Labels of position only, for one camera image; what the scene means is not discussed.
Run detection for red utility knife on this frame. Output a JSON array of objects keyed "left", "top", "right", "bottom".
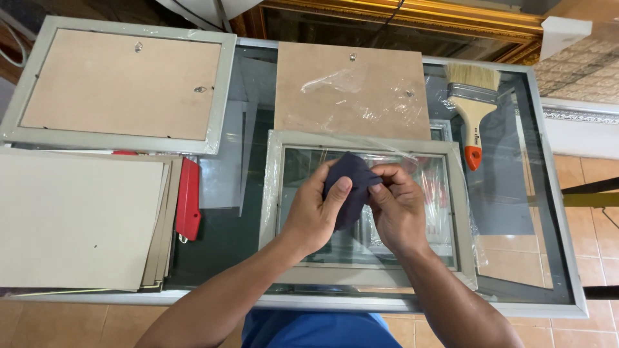
[{"left": 175, "top": 157, "right": 202, "bottom": 244}]

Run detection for person's left hand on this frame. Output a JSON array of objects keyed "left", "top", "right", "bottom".
[{"left": 282, "top": 160, "right": 354, "bottom": 258}]

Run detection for grey picture frame with glass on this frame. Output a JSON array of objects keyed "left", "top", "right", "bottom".
[{"left": 258, "top": 129, "right": 479, "bottom": 292}]

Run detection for person's blue shorts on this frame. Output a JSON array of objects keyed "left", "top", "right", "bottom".
[{"left": 241, "top": 309, "right": 403, "bottom": 348}]

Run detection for grey picture frame with backing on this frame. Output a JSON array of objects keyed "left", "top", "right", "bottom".
[{"left": 0, "top": 15, "right": 238, "bottom": 155}]

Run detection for stack of grey cardboard sheets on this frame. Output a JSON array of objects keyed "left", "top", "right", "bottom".
[{"left": 0, "top": 146, "right": 183, "bottom": 294}]

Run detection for clear plastic wrap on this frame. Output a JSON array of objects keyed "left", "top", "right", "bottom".
[{"left": 290, "top": 65, "right": 426, "bottom": 133}]

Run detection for ornate white frame moulding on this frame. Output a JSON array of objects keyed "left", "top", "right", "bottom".
[{"left": 514, "top": 97, "right": 619, "bottom": 161}]

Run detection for wooden paint brush orange tip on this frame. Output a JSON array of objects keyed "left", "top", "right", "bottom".
[{"left": 444, "top": 63, "right": 502, "bottom": 172}]

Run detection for dark blue cloth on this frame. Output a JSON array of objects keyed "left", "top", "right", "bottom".
[{"left": 323, "top": 151, "right": 384, "bottom": 232}]

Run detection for person's right hand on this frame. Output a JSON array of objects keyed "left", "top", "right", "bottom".
[{"left": 367, "top": 163, "right": 427, "bottom": 257}]

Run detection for large gold picture frame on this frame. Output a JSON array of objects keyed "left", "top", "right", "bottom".
[{"left": 230, "top": 0, "right": 545, "bottom": 66}]

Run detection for glass display table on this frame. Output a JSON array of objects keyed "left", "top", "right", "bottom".
[{"left": 0, "top": 38, "right": 590, "bottom": 320}]

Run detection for white foam block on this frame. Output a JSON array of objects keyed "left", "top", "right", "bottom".
[{"left": 540, "top": 16, "right": 594, "bottom": 61}]

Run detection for brown frame backing board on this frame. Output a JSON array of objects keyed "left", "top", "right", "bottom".
[{"left": 274, "top": 42, "right": 432, "bottom": 141}]

